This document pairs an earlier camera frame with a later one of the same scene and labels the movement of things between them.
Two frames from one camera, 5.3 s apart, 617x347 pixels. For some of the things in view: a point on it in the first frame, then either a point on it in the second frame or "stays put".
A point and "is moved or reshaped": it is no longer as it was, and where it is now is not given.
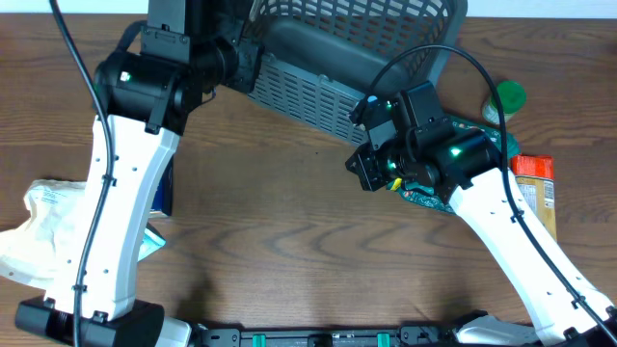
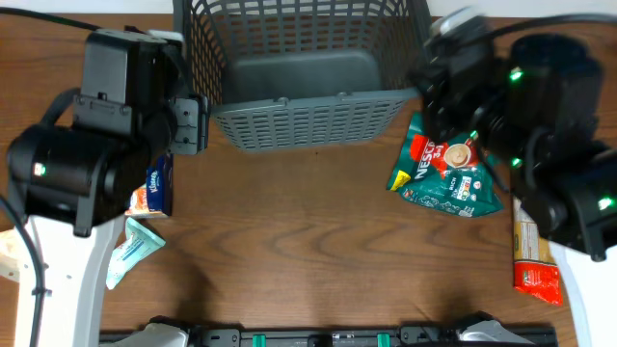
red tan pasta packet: x=534 y=174 is moved or reshaped
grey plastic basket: x=323 y=58 is moved or reshaped
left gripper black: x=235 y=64 → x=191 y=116
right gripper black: x=363 y=170 → x=435 y=105
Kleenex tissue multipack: x=163 y=198 stays put
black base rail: x=420 y=335 stays put
